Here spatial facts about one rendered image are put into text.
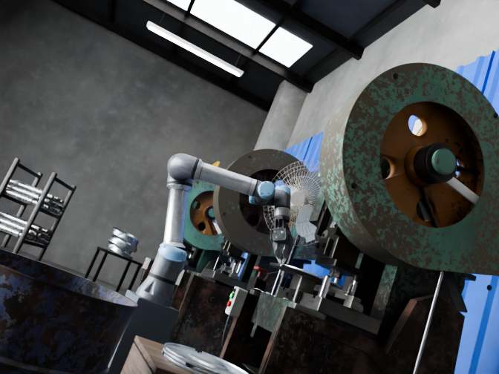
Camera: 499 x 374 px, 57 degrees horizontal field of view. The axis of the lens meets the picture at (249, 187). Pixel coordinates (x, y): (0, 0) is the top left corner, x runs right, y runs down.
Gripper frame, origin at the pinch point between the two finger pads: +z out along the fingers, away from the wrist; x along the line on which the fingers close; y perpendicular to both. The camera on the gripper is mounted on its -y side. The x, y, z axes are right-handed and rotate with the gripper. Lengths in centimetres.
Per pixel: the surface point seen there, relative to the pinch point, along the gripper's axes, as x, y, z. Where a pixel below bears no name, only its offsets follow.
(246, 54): -184, -361, -419
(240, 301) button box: -23.5, -10.3, 16.0
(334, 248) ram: 22.4, -6.3, -7.0
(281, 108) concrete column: -147, -437, -357
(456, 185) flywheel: 74, 6, -28
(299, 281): 7.7, -1.9, 8.3
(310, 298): 13.5, 2.6, 16.2
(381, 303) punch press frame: 40.5, -17.2, 15.6
